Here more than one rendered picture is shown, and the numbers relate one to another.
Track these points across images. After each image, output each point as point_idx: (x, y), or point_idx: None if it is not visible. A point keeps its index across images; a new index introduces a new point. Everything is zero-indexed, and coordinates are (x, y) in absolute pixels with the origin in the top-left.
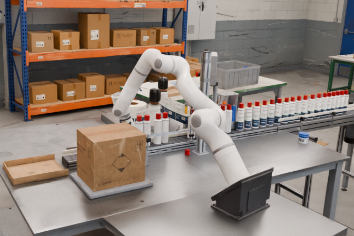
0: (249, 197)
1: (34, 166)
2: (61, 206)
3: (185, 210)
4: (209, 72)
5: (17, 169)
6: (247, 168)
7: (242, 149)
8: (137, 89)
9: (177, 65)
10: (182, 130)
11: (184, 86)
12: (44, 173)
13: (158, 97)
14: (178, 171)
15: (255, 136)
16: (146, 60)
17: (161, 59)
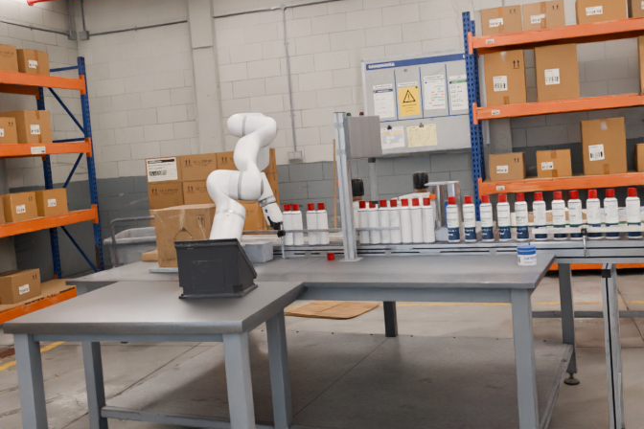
0: (195, 270)
1: None
2: (123, 273)
3: (173, 287)
4: (342, 141)
5: None
6: (343, 274)
7: (407, 261)
8: (258, 165)
9: (250, 125)
10: (340, 229)
11: (235, 147)
12: None
13: (355, 190)
14: (270, 268)
15: (478, 254)
16: None
17: (228, 119)
